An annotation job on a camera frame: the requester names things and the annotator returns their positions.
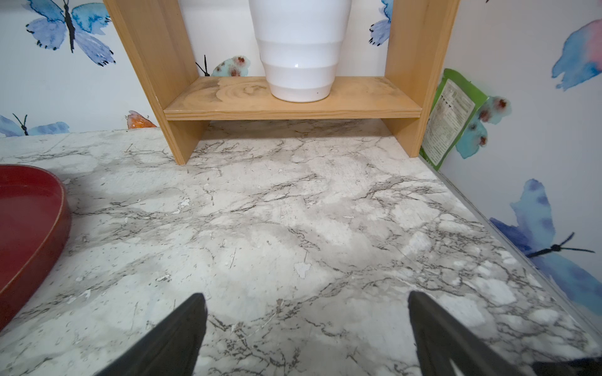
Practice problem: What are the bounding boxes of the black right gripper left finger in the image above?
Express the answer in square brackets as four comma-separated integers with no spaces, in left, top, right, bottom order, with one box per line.
[99,293,208,375]

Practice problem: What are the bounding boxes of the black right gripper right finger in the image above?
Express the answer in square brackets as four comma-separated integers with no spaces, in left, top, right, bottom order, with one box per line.
[408,291,521,375]

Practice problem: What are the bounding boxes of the red round tray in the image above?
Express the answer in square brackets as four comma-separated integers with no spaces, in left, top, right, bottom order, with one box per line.
[1,164,71,328]

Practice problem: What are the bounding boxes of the green paper packet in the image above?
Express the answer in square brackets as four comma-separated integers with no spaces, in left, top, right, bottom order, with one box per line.
[420,69,488,170]

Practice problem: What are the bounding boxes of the wooden shelf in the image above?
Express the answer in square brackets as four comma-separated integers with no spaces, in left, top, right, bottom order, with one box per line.
[106,1,459,165]

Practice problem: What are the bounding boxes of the white ribbed flower pot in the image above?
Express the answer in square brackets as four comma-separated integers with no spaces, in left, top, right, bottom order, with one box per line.
[249,0,352,103]

